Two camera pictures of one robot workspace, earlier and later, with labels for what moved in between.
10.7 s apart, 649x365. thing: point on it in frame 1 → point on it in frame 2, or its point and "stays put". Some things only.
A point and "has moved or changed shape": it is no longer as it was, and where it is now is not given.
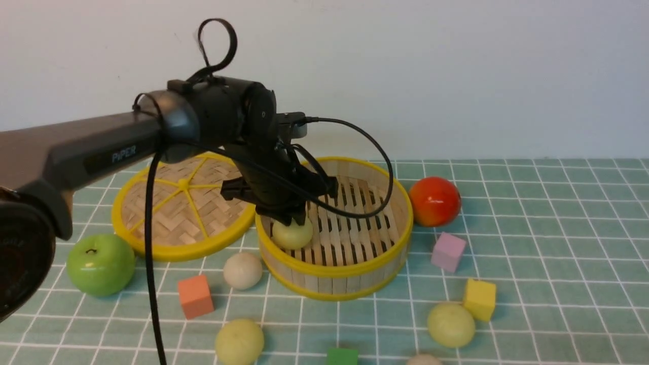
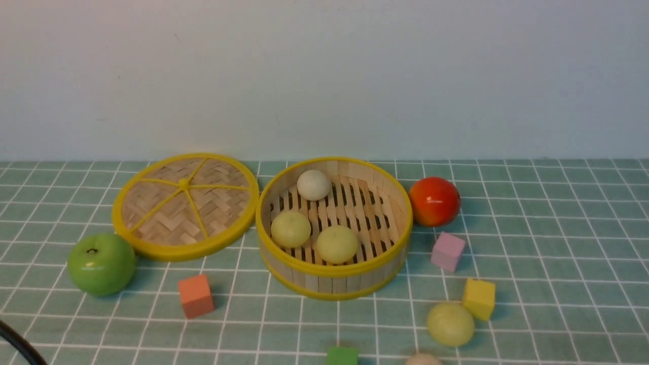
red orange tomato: x=435 y=201 stays put
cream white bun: x=424 y=359 stays put
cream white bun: x=242 y=270 has moved or changed shape
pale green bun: x=294 y=237 stays put
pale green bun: x=451 y=325 stays put
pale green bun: x=239 y=342 → x=337 y=245
